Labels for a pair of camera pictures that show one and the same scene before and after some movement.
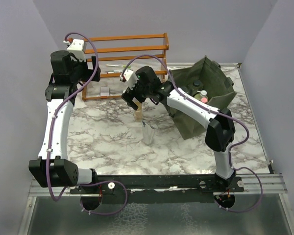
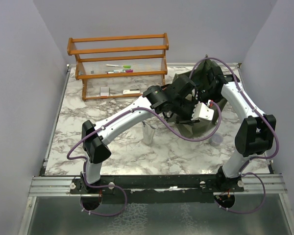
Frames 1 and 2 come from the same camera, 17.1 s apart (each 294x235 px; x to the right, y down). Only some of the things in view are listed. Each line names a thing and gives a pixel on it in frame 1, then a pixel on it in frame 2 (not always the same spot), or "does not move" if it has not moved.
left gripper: (88, 72) → (187, 120)
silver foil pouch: (148, 133) does not move
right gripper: (129, 94) → (199, 92)
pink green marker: (115, 71) does not move
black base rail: (161, 189) does not move
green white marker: (124, 66) does not move
